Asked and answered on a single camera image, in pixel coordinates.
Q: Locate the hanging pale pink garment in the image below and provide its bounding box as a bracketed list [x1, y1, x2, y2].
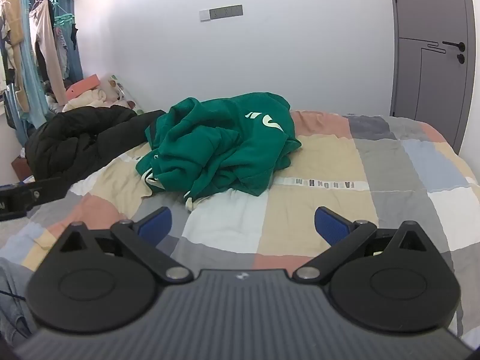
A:
[29, 0, 70, 106]

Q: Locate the brown wooden box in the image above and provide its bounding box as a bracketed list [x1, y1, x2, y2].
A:
[10, 155, 35, 181]

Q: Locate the pink pillow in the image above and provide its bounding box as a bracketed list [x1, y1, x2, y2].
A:
[66, 74, 101, 97]

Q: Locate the person's jeans leg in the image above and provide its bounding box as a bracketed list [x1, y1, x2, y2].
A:
[0, 257, 39, 349]

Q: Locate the hanging beige garment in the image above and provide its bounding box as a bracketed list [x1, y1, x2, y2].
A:
[0, 0, 24, 70]

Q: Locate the grey door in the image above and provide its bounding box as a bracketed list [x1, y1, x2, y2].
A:
[387, 0, 478, 155]

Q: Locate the hanging light blue garment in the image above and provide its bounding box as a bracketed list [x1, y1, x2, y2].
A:
[7, 0, 49, 130]

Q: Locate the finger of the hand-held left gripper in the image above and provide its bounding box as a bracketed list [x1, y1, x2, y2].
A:
[22, 178, 77, 215]

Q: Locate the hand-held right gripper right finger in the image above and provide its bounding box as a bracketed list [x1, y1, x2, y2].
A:
[292, 206, 436, 284]

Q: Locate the black puffer jacket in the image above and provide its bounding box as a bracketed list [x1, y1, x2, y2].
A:
[25, 105, 168, 188]

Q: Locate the plush toy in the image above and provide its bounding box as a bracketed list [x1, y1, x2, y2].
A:
[106, 79, 129, 104]

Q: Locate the grey wall switch panel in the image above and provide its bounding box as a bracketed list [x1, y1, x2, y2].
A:
[199, 4, 244, 22]

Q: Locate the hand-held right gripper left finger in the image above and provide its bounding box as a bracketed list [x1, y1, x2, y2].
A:
[49, 206, 194, 283]

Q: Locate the patchwork blanket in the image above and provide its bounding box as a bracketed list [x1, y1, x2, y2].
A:
[0, 110, 480, 340]

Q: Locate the green hoodie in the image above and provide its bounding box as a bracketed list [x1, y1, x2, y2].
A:
[135, 92, 303, 212]

